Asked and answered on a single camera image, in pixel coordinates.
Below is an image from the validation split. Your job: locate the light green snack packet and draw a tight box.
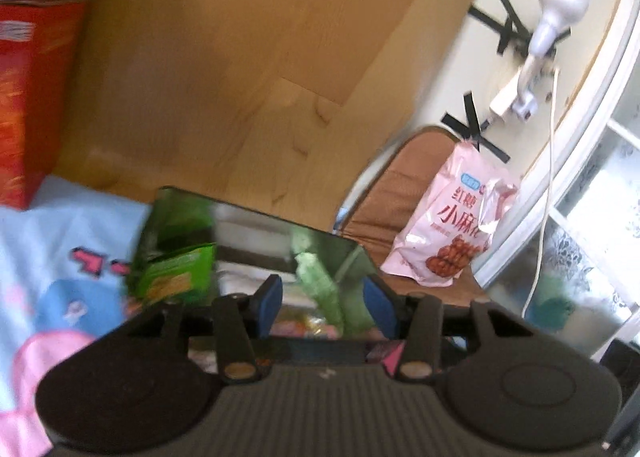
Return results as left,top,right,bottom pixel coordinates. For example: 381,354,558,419
295,251,347,337

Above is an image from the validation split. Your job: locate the green pea snack packet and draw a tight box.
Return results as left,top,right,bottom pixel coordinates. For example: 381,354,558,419
126,243,217,305

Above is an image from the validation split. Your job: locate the pink twisted-dough snack bag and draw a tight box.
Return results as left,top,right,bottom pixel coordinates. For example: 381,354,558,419
381,142,518,287

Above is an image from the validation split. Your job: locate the black printed tin box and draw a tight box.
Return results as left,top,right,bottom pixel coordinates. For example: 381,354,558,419
131,186,376,338

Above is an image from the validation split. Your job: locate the brown seat cushion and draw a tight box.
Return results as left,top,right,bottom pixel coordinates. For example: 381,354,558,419
332,125,492,308

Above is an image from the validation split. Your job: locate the wooden headboard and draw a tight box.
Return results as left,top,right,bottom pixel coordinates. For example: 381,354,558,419
55,0,473,229

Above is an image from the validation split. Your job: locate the red gift bag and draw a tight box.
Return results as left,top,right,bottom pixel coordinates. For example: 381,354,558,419
1,0,87,210

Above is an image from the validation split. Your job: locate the white power cable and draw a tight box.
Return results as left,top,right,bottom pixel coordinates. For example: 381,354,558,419
519,67,562,320

